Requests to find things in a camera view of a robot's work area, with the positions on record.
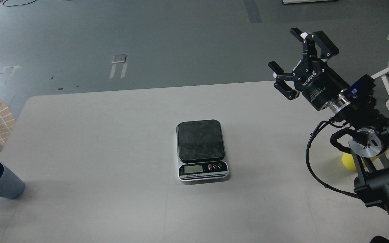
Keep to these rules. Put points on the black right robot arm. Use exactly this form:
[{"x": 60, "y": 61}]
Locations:
[{"x": 364, "y": 133}]

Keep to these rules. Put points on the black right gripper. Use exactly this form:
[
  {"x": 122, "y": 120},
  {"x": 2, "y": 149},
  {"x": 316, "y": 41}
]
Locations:
[{"x": 321, "y": 83}]

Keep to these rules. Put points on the silver black digital kitchen scale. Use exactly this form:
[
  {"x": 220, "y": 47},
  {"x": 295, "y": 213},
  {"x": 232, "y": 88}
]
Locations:
[{"x": 201, "y": 154}]

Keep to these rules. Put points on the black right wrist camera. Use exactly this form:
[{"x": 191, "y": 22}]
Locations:
[{"x": 361, "y": 89}]

